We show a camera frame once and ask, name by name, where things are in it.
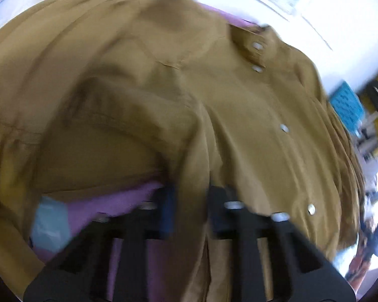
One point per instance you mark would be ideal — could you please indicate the person's right hand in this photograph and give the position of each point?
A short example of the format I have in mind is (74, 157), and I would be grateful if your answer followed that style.
(359, 265)

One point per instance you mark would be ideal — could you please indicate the teal top basket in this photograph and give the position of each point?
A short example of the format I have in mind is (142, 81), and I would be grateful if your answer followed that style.
(348, 107)

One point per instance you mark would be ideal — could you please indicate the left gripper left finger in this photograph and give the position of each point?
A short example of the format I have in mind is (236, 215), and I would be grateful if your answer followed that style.
(107, 259)

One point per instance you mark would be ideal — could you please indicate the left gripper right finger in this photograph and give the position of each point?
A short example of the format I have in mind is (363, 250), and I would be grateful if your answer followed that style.
(300, 272)

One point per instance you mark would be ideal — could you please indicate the olive brown jacket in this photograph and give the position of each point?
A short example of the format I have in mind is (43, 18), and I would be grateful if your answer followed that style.
(317, 178)

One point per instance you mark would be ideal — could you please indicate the black handbag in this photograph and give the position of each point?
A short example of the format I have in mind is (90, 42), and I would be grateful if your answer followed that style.
(371, 91)

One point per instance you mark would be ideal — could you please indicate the pink daisy bed sheet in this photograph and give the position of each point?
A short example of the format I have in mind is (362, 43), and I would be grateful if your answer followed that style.
(122, 207)

